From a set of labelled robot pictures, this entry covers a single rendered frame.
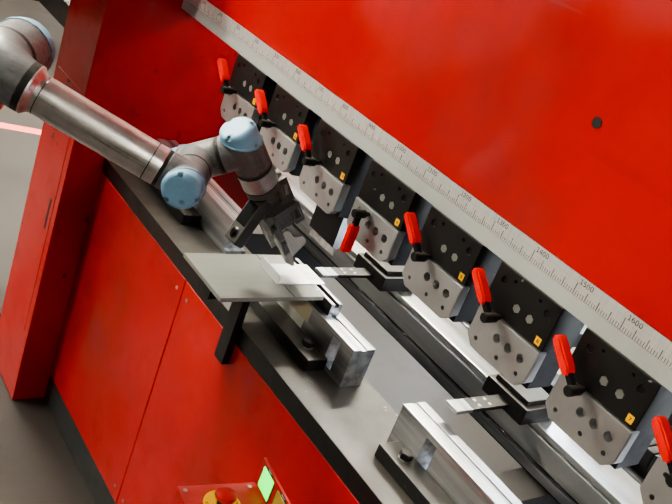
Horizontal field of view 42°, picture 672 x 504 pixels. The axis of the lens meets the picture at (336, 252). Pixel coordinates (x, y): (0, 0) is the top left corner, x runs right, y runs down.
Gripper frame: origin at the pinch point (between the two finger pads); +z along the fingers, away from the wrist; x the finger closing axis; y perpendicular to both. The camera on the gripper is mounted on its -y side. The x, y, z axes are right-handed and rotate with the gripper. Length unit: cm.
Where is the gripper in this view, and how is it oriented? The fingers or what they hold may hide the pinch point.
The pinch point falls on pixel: (281, 255)
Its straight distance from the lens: 192.4
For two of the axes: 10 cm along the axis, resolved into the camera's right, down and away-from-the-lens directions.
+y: 8.1, -5.4, 2.3
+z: 2.5, 6.7, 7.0
